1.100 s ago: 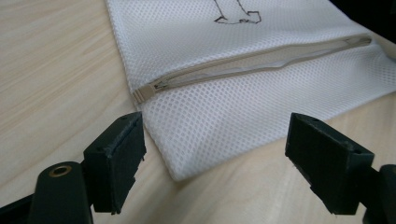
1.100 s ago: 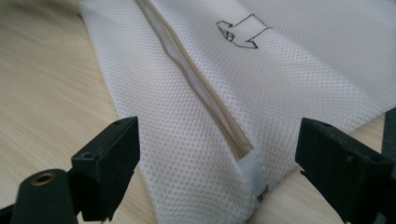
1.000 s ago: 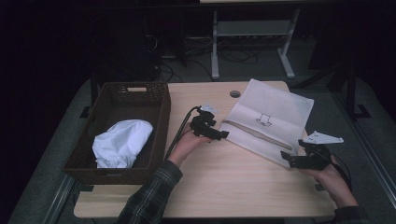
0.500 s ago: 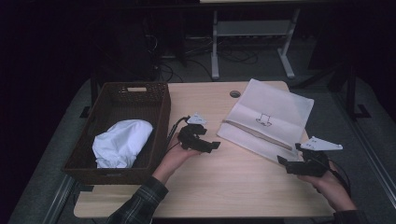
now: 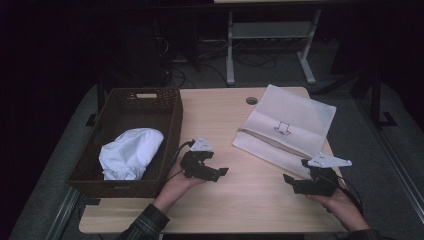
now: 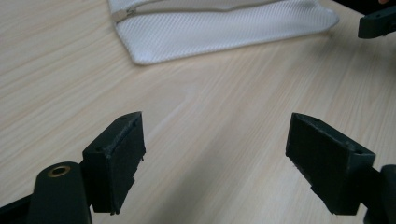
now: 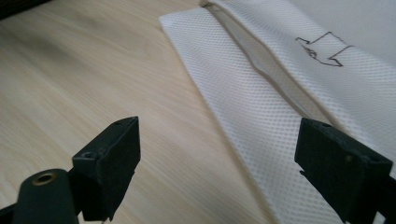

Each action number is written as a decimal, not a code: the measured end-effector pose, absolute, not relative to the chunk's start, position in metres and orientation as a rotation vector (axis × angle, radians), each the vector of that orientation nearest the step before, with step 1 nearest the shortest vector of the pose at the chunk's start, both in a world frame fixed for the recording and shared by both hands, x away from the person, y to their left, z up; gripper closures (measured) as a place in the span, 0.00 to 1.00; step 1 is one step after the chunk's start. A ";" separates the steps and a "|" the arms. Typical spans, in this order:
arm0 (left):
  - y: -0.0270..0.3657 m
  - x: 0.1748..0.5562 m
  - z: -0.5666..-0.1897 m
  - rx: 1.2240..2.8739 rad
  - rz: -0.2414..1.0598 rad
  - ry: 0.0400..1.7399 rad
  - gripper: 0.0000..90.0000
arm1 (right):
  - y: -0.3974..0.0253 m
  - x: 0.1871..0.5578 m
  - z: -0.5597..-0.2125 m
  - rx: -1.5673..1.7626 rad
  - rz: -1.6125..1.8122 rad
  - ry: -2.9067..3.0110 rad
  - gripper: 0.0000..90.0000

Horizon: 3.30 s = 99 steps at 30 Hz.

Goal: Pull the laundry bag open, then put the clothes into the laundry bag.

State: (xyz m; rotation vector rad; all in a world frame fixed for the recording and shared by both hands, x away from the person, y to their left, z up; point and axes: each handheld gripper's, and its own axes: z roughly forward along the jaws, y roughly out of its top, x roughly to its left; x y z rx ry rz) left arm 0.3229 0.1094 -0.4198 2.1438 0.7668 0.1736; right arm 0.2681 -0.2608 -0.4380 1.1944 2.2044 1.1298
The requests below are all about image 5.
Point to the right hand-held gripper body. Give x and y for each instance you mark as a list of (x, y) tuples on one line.
[(323, 181)]

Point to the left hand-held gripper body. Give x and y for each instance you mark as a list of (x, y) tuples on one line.
[(196, 166)]

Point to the brown woven basket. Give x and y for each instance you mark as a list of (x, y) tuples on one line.
[(173, 133)]

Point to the white garment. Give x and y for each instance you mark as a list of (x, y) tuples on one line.
[(130, 150)]

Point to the white zippered fabric bag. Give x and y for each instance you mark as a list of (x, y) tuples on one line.
[(290, 106)]

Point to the person's right hand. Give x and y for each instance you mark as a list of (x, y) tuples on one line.
[(336, 203)]

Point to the person's left hand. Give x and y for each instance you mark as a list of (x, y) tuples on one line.
[(178, 186)]

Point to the black metal stand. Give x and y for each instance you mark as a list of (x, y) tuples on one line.
[(375, 100), (101, 96)]

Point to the grey power strip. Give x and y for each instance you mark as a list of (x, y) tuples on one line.
[(273, 39)]

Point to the white metal rack stand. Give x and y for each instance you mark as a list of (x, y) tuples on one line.
[(270, 30)]

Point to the aluminium floor rail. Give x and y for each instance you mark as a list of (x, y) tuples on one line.
[(65, 213), (395, 159)]

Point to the black table bracket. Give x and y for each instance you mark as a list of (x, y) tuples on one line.
[(91, 201)]

